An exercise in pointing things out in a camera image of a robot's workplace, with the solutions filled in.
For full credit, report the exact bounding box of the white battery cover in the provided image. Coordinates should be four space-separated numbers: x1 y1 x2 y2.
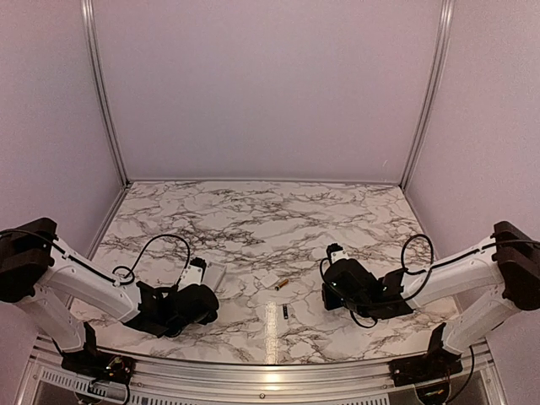
254 274 279 289

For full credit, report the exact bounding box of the white remote control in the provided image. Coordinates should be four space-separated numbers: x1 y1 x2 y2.
202 262 227 292

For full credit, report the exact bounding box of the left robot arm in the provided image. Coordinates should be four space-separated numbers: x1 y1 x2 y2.
1 218 226 375

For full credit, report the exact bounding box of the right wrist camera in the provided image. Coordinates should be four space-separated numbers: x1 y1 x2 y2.
326 243 349 265

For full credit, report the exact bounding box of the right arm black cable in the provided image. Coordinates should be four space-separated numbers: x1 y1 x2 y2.
319 233 540 329

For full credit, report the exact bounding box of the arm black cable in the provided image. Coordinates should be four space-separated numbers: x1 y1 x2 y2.
319 233 540 329
111 235 192 290

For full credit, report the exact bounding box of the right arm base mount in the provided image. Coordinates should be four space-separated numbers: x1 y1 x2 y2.
389 354 463 386

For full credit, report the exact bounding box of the front aluminium rail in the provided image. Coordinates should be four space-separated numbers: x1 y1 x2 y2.
24 337 507 405

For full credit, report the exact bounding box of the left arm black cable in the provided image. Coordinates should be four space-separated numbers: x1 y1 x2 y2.
111 235 192 290

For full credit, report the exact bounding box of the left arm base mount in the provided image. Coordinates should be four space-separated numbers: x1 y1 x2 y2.
62 351 135 385

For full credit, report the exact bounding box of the right aluminium frame post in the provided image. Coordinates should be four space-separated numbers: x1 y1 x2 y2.
399 0 456 193

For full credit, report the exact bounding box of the aluminium frame post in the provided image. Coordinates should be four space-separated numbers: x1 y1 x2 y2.
81 0 130 188
399 0 456 193

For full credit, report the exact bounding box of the left aluminium frame post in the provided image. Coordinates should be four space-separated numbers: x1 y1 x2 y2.
81 0 130 188

